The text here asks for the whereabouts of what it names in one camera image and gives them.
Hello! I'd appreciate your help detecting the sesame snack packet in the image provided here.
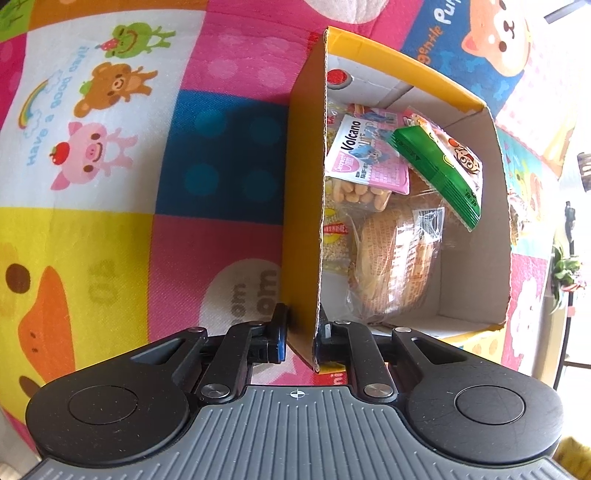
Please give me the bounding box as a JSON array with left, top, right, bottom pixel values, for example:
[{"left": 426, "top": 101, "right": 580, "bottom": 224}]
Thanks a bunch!
[{"left": 322, "top": 100, "right": 359, "bottom": 274}]

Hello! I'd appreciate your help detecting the green snack packet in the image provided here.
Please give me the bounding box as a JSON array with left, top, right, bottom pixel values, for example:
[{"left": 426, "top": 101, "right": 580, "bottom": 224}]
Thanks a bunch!
[{"left": 388, "top": 108, "right": 484, "bottom": 231}]

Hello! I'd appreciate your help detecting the pink Volcano biscuit packet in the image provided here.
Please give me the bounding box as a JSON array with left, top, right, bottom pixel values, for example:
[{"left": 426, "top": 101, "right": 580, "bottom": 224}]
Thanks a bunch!
[{"left": 325, "top": 104, "right": 411, "bottom": 212}]

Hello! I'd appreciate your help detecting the potted green plant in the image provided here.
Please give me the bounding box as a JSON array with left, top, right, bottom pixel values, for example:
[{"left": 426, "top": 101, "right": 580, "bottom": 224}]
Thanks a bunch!
[{"left": 550, "top": 246, "right": 586, "bottom": 312}]

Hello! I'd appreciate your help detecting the colourful cartoon patchwork blanket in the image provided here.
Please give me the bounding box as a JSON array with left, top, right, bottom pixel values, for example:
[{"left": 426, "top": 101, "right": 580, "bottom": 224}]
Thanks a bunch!
[{"left": 1, "top": 1, "right": 562, "bottom": 441}]

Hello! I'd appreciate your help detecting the yellow cardboard box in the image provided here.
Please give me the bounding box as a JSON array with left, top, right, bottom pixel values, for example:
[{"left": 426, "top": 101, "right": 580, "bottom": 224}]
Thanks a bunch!
[{"left": 280, "top": 27, "right": 511, "bottom": 370}]

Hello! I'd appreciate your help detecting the wrapped round biscuit pack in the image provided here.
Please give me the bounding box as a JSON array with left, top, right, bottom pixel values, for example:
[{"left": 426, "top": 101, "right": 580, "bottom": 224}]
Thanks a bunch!
[{"left": 348, "top": 201, "right": 445, "bottom": 323}]

